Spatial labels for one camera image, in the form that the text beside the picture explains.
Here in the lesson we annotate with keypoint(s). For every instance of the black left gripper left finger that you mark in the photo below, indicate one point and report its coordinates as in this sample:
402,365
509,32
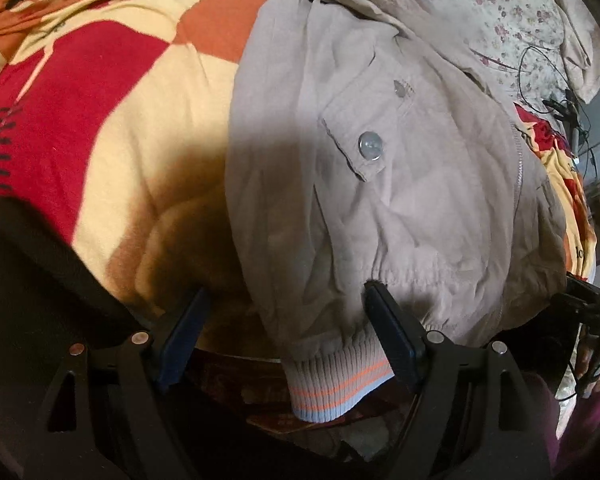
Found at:
101,416

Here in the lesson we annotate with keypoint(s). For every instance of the red orange yellow blanket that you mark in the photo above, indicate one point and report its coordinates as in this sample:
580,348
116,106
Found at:
114,126

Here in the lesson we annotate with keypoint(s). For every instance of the right hand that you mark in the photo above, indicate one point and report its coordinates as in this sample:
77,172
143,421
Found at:
587,371

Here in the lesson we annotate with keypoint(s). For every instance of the beige zip jacket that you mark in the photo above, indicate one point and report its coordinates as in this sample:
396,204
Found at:
366,142

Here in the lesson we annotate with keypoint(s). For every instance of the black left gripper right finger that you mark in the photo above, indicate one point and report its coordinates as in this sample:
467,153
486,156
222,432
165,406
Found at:
472,416

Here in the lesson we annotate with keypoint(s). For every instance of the beige cloth at bedside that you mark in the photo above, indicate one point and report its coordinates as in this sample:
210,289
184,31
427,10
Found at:
580,48

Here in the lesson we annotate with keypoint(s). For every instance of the floral white bed sheet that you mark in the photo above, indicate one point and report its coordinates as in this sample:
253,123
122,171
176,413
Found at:
518,41

